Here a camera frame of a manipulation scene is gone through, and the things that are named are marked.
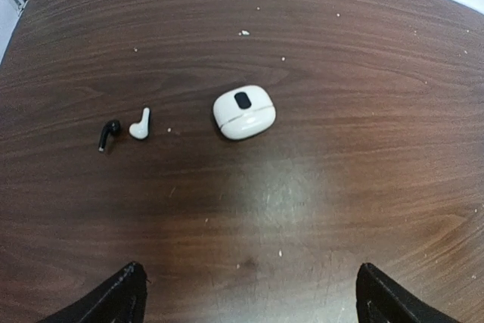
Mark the white wireless earbud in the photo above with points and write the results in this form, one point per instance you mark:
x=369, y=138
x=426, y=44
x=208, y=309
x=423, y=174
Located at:
x=140, y=130

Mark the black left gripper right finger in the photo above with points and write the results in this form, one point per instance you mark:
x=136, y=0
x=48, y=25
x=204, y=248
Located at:
x=381, y=299

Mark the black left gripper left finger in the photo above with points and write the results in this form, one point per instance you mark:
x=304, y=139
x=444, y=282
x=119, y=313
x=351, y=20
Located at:
x=120, y=298

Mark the black wireless earbud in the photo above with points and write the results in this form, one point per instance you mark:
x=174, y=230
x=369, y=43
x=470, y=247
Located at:
x=112, y=127

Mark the white earbud charging case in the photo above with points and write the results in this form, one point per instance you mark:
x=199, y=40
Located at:
x=244, y=112

